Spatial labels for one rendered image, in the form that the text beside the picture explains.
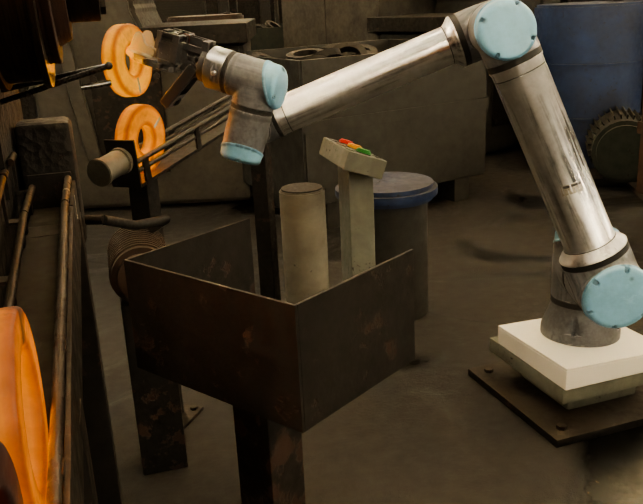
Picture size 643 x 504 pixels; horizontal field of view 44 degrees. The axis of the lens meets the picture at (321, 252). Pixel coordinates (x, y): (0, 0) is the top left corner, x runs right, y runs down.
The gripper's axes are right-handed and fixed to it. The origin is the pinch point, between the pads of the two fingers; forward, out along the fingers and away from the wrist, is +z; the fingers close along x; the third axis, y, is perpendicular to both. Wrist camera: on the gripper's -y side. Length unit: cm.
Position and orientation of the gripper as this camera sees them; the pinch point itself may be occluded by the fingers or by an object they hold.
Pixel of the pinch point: (127, 51)
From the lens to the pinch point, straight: 185.3
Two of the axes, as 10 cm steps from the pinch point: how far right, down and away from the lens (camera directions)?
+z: -9.2, -3.2, 2.3
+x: -3.3, 3.2, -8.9
